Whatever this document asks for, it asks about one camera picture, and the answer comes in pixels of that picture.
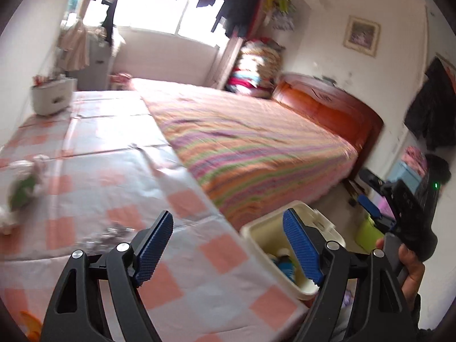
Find blue storage box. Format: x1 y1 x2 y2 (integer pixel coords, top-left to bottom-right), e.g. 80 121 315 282
386 160 421 195

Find pink patterned cloth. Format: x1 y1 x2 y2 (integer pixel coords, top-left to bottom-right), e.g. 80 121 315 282
401 146 428 177

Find white utensil holder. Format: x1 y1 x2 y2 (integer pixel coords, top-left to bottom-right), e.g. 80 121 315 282
30 76 78 116

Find window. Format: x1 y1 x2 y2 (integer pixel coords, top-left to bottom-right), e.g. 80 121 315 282
82 0 229 47

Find clear plastic wrapper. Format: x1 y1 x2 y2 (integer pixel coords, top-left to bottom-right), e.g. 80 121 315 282
80 223 138 248

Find stack of folded quilts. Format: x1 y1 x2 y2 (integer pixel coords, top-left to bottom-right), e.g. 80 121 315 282
228 37 286 98

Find row of hanging clothes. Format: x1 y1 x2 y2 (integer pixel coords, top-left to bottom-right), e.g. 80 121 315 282
162 0 296 38

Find striped bedsheet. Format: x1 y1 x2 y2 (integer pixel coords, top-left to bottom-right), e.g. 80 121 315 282
128 78 359 230

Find black jacket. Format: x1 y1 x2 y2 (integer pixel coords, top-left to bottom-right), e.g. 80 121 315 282
404 57 456 150

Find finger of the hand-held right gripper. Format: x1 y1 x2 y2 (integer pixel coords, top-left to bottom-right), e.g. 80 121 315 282
359 170 394 195
357 194 397 229

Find beige striped curtain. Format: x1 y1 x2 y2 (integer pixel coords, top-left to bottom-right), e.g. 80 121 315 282
214 36 245 89

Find white air cooler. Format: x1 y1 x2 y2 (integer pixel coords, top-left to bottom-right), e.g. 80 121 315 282
68 37 115 91

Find crumpled clear plastic bag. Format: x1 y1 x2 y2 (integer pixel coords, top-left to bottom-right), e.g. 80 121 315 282
7 154 50 186

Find framed picture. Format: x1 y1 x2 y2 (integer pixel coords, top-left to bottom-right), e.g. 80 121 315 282
343 15 381 58

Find lime green basket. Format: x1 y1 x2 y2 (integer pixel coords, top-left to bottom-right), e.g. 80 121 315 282
354 214 386 253

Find blue plastic packet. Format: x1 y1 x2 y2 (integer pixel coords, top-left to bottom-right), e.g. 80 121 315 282
274 247 297 283

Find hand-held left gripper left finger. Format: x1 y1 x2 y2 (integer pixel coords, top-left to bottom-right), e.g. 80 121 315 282
40 210 174 342

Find person's right hand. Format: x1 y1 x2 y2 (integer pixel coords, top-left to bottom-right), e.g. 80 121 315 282
376 237 426 303

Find green plastic bag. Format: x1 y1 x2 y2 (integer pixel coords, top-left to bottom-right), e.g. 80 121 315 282
7 174 41 212

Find pink stool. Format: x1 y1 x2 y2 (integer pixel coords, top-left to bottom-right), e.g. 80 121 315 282
109 73 134 91

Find beige tied curtain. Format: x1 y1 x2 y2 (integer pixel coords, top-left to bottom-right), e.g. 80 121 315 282
57 19 91 72

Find bundle of utensils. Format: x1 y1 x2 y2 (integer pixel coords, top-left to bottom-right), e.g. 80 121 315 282
32 72 69 86

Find cream plastic waste bin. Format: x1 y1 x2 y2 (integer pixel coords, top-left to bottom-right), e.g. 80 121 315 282
240 201 346 300

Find pink checkered tablecloth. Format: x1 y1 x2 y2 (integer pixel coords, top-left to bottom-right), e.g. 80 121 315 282
0 91 309 342

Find wooden headboard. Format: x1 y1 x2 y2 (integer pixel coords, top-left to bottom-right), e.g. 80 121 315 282
271 73 384 179

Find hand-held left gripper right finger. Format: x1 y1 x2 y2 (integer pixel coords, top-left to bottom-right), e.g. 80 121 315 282
282 207 417 342

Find yellow plastic item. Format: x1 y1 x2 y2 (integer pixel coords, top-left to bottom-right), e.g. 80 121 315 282
19 310 44 342

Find black hanging garment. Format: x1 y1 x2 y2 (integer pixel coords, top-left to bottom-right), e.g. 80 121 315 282
101 0 123 40

